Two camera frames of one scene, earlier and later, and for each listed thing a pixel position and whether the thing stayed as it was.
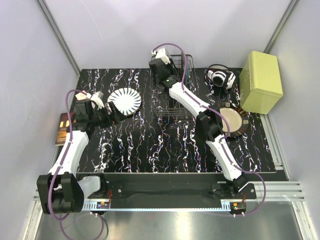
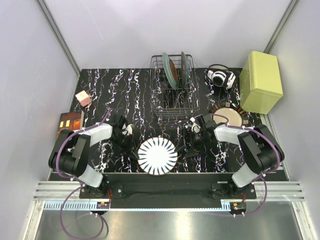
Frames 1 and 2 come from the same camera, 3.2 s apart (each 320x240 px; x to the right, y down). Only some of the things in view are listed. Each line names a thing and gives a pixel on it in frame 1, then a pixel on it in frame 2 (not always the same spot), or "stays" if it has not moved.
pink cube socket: (81, 96) stays
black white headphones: (220, 75) stays
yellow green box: (261, 86) stays
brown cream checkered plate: (238, 119) stays
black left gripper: (109, 112) → (127, 144)
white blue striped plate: (128, 100) → (157, 155)
